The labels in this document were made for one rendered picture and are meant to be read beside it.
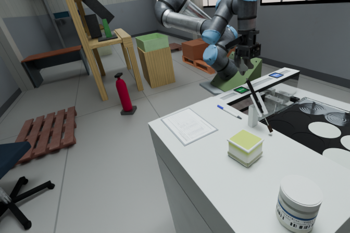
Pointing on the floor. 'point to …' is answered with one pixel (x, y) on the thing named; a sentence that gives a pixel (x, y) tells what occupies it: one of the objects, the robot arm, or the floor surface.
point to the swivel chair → (13, 152)
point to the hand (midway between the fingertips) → (241, 72)
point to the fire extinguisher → (129, 109)
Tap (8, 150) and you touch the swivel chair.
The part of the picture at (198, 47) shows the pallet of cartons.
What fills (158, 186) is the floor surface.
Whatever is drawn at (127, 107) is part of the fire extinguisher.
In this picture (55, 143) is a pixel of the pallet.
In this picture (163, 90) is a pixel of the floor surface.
